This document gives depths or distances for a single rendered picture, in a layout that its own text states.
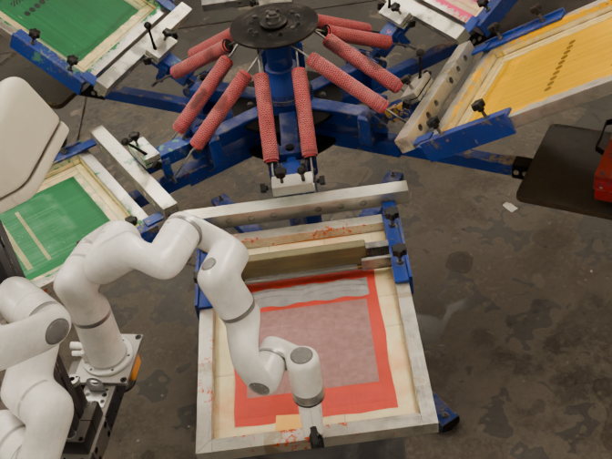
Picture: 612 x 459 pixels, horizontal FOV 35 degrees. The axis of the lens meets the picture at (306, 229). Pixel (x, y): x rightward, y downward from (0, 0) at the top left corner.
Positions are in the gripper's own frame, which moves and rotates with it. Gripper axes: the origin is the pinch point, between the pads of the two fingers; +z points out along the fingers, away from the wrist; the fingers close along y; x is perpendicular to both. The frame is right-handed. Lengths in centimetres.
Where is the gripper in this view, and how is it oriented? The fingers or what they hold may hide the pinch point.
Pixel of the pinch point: (316, 434)
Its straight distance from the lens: 236.5
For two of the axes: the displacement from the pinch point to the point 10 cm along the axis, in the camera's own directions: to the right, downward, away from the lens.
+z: 1.2, 7.5, 6.5
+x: 9.9, -1.3, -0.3
